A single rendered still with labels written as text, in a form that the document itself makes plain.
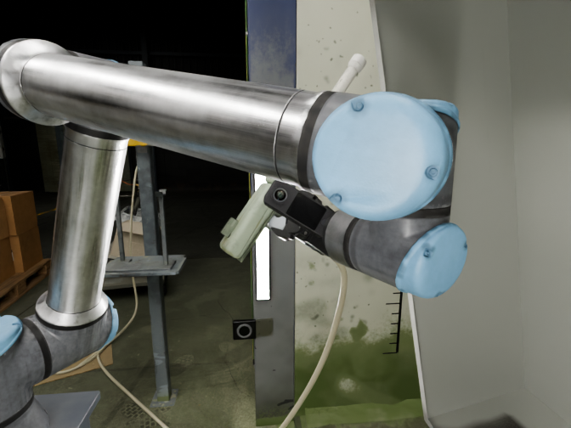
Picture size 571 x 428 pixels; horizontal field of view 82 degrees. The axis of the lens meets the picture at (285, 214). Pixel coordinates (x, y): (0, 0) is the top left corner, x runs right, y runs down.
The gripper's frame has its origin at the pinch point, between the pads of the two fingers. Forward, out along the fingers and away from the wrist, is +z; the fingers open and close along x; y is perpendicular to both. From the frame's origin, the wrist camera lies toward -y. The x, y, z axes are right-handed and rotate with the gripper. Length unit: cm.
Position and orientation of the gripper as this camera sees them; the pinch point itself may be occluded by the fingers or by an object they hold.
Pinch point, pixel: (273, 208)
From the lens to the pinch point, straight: 66.5
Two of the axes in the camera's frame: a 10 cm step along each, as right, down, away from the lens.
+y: 6.9, 5.1, 5.1
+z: -5.1, -1.6, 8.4
